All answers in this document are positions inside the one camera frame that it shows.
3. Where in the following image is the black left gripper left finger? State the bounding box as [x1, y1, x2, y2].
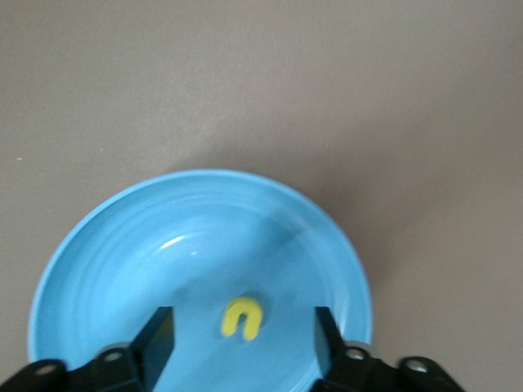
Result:
[0, 305, 177, 392]

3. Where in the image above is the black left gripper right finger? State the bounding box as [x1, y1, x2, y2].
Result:
[310, 305, 463, 392]

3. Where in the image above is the yellow foam letter u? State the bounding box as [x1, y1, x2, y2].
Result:
[220, 296, 264, 341]

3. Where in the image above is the blue plate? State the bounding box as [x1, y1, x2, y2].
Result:
[27, 169, 373, 392]

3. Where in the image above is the brown table cover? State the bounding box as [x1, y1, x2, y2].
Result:
[0, 0, 523, 392]

